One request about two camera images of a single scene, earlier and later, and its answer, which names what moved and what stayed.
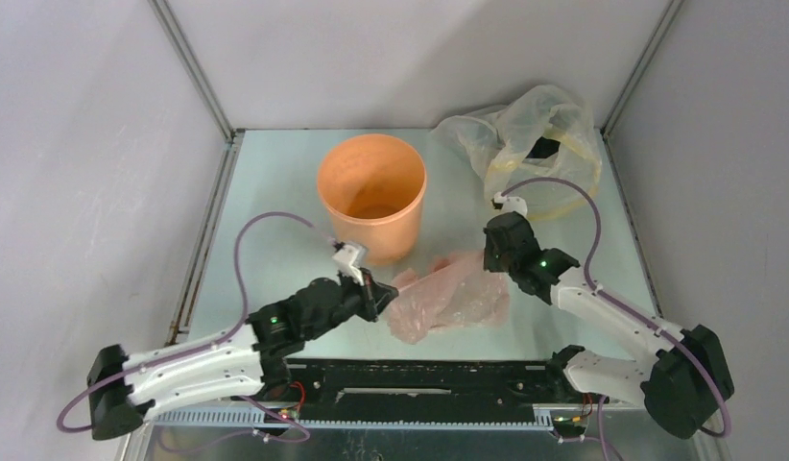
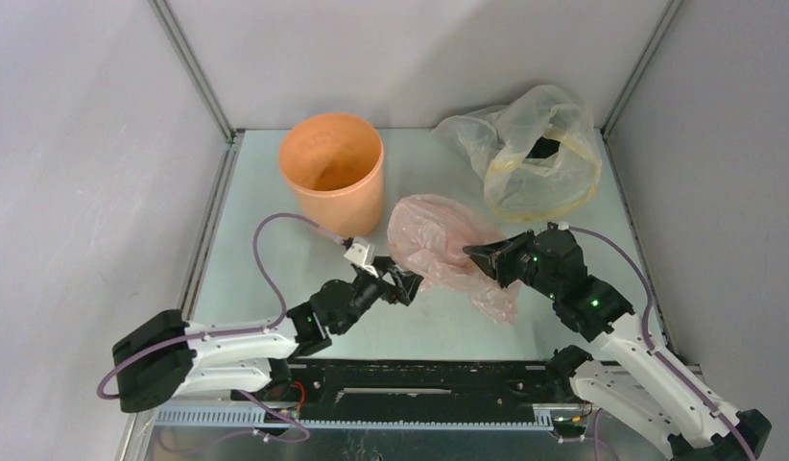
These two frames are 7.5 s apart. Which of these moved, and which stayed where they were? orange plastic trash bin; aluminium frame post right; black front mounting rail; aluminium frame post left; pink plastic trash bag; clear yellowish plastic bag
Moved: orange plastic trash bin; pink plastic trash bag
Stayed: aluminium frame post left; clear yellowish plastic bag; aluminium frame post right; black front mounting rail
